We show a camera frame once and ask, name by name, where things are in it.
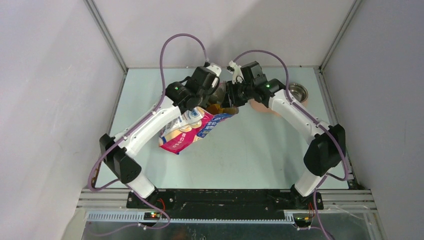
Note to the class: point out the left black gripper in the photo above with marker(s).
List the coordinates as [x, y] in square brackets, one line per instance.
[204, 103]

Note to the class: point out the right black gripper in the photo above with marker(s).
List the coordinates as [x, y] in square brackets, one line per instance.
[230, 100]

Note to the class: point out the pink double bowl stand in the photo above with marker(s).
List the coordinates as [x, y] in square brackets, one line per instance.
[261, 106]

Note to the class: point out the yellow plastic scoop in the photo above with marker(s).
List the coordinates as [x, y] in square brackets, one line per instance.
[216, 109]

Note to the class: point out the colourful pet food bag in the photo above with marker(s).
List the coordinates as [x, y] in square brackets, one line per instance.
[192, 125]

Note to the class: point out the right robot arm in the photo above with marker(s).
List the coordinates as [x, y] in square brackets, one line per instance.
[326, 143]

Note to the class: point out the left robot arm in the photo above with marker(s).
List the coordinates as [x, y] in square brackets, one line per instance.
[118, 152]

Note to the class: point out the right steel bowl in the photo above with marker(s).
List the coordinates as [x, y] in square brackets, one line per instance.
[299, 92]

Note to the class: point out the left electronics board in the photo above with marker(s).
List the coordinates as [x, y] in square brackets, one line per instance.
[152, 216]

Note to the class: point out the electronics board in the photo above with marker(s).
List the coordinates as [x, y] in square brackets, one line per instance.
[152, 216]
[303, 222]

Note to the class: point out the right electronics board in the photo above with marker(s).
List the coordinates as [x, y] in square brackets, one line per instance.
[303, 222]

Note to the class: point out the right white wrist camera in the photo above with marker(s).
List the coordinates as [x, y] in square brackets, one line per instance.
[235, 70]

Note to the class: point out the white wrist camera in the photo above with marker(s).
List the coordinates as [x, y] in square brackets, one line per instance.
[235, 70]
[216, 69]

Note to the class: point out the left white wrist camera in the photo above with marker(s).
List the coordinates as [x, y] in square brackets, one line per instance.
[216, 69]

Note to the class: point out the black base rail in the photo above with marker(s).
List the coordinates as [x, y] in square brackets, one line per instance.
[232, 204]

